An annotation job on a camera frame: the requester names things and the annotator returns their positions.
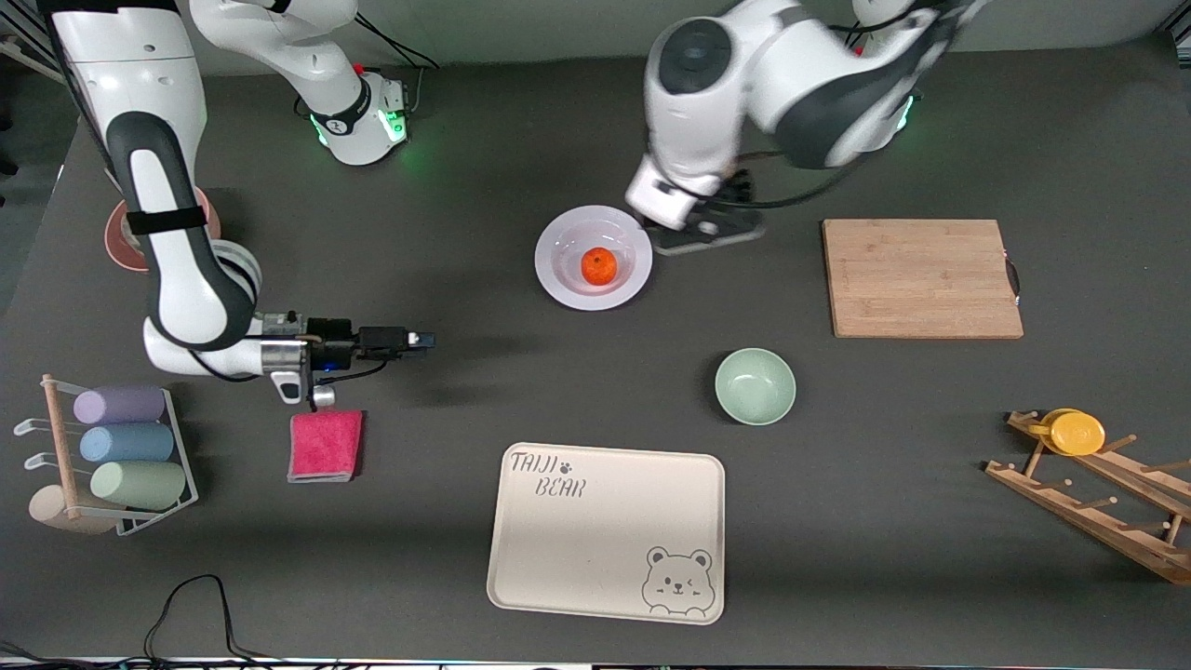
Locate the white round plate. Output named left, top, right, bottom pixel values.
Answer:
left=534, top=205, right=654, bottom=312

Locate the pink folded cloth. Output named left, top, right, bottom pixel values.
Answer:
left=287, top=410, right=365, bottom=484

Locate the pale green bowl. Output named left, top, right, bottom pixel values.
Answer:
left=715, top=347, right=797, bottom=427

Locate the wooden cutting board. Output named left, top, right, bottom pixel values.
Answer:
left=822, top=219, right=1024, bottom=340

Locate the pale purple cup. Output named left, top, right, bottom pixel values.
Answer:
left=73, top=385, right=167, bottom=426

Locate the pale blue cup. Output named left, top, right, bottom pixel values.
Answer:
left=79, top=423, right=176, bottom=464

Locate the pink bowl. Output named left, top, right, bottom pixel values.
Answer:
left=104, top=186, right=222, bottom=273

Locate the pale green cup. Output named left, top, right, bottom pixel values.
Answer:
left=89, top=461, right=187, bottom=511

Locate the cream tray with bear print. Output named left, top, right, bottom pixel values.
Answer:
left=486, top=442, right=727, bottom=625

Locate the wooden rod of cup rack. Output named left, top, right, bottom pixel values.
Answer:
left=41, top=374, right=81, bottom=520

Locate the beige cup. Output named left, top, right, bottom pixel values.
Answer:
left=28, top=484, right=122, bottom=536

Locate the yellow cup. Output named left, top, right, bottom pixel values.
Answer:
left=1028, top=408, right=1107, bottom=457

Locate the wooden peg dish rack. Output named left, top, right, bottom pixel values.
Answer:
left=984, top=409, right=1191, bottom=586

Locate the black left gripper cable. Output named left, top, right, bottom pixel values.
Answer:
left=735, top=154, right=876, bottom=211

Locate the white wire cup rack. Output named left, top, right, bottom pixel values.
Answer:
left=13, top=377, right=199, bottom=538

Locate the black cable on table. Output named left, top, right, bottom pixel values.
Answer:
left=140, top=574, right=308, bottom=666

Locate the black right arm base cable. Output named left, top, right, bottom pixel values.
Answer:
left=354, top=9, right=440, bottom=117

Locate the aluminium frame bar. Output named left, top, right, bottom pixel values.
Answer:
left=0, top=35, right=66, bottom=85

